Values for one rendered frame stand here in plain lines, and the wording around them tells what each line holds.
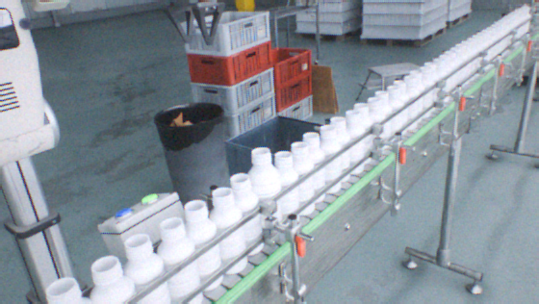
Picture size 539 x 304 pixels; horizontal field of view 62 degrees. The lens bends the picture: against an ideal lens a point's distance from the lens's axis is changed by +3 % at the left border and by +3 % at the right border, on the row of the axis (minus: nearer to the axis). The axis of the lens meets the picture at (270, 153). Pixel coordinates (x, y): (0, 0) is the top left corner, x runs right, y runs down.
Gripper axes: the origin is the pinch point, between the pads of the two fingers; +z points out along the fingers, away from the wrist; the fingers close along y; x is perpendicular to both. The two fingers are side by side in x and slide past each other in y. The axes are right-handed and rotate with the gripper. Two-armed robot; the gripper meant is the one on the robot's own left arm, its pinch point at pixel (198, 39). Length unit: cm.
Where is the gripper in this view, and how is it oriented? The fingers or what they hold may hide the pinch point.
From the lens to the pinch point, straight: 89.6
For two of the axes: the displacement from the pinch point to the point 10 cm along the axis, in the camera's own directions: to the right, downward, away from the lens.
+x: -6.4, 3.6, -6.8
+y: -7.7, -2.1, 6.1
